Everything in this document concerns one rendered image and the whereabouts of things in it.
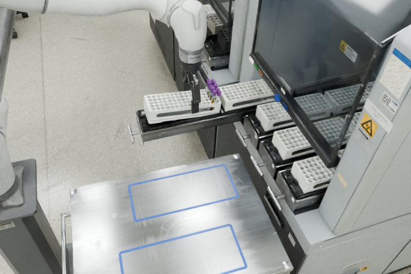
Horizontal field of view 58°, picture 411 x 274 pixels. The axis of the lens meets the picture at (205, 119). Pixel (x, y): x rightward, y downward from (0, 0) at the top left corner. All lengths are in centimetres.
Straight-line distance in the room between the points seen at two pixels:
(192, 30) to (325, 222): 78
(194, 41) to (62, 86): 195
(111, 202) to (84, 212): 9
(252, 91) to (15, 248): 113
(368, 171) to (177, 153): 156
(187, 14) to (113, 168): 140
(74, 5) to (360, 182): 93
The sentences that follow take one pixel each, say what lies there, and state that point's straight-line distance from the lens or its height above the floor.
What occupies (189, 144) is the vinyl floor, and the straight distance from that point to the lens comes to 250.
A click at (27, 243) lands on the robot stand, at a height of 46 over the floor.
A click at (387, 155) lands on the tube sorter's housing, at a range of 106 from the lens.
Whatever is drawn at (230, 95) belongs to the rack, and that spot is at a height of 86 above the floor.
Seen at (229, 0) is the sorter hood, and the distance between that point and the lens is 174.
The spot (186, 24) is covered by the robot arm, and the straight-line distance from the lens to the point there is 125.
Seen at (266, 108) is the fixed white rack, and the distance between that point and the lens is 151.
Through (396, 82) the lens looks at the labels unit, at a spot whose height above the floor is 135.
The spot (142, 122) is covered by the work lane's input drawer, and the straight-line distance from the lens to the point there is 149.
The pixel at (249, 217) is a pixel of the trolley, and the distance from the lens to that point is 122.
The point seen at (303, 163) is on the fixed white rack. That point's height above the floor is 85.
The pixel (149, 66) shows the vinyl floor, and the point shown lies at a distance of 317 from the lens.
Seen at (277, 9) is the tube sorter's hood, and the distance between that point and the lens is 134.
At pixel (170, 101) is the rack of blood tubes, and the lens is 148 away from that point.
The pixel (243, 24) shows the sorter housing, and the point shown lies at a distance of 166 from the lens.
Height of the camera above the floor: 185
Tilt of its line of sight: 44 degrees down
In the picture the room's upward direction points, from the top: 3 degrees clockwise
